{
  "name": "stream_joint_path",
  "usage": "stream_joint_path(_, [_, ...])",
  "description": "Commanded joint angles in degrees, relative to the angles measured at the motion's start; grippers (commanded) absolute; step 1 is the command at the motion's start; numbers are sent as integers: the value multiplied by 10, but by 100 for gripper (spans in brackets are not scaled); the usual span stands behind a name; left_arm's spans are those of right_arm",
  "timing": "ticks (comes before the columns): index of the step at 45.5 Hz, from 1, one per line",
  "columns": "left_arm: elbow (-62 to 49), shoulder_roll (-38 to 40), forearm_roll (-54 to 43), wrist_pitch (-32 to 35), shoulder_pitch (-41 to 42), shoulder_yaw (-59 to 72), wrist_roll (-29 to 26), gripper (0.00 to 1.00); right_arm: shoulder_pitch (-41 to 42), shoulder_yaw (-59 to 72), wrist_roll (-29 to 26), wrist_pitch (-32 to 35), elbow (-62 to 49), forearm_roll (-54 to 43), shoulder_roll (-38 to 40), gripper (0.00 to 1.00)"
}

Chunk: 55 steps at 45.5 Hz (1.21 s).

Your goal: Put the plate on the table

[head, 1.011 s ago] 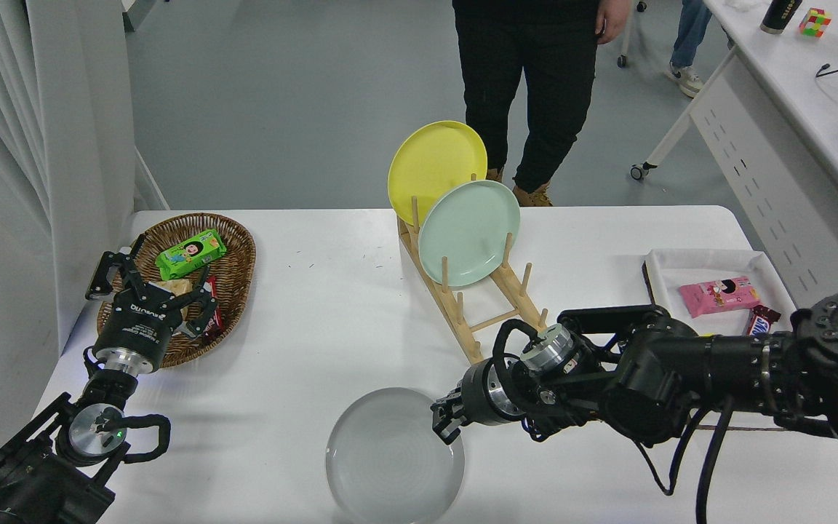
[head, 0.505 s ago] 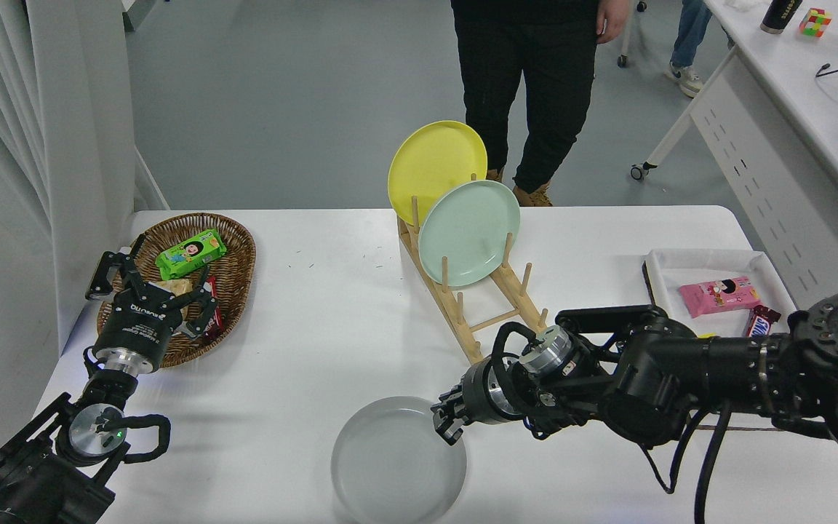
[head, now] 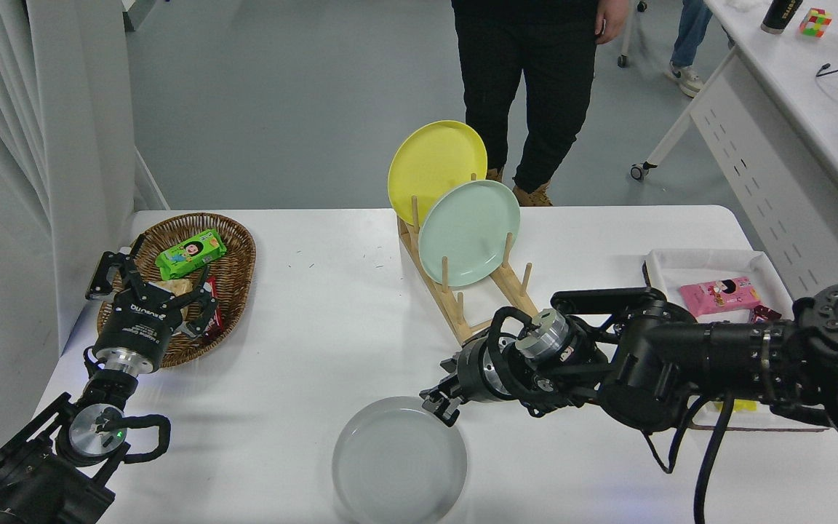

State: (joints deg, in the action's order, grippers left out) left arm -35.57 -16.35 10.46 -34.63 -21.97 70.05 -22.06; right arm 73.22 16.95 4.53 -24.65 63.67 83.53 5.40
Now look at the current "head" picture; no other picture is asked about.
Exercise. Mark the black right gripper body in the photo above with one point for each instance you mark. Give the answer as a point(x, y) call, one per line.
point(473, 372)

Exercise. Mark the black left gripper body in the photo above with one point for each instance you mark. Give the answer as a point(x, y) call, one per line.
point(139, 327)

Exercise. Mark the grey plate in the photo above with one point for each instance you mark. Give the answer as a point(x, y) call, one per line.
point(397, 466)

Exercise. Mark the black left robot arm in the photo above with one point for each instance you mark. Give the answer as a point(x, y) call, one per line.
point(41, 484)

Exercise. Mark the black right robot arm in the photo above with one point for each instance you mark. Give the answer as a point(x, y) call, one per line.
point(681, 356)

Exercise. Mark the mint green plate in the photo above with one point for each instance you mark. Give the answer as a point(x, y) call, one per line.
point(466, 225)

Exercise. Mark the wooden plate rack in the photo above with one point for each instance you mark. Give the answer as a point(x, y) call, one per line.
point(415, 215)

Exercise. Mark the yellow plate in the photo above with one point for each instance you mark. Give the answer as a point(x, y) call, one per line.
point(430, 164)

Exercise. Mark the person's left hand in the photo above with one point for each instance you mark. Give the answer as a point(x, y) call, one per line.
point(614, 18)

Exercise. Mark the crumpled tan paper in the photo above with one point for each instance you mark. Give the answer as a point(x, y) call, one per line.
point(179, 287)

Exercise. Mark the green snack pack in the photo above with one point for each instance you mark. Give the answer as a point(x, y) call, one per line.
point(190, 253)

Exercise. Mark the brown wicker basket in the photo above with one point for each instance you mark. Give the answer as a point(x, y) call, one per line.
point(233, 251)

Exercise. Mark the pink snack pack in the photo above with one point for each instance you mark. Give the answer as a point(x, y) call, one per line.
point(721, 295)

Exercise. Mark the white tray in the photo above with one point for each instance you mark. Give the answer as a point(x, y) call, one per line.
point(710, 262)

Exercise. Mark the yellow snack pack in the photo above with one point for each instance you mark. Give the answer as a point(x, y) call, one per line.
point(743, 405)

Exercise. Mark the dark red snack bar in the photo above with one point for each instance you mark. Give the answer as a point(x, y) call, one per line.
point(766, 314)

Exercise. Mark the person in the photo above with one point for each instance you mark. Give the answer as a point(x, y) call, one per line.
point(688, 29)
point(528, 73)

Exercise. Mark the white caster leg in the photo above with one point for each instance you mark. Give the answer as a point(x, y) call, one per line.
point(623, 60)

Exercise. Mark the white side table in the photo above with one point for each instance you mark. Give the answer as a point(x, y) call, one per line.
point(790, 145)

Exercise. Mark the black bottle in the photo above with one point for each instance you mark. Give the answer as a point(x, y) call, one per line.
point(779, 16)

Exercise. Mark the colourful puzzle cube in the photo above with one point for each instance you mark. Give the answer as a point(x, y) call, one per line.
point(815, 22)

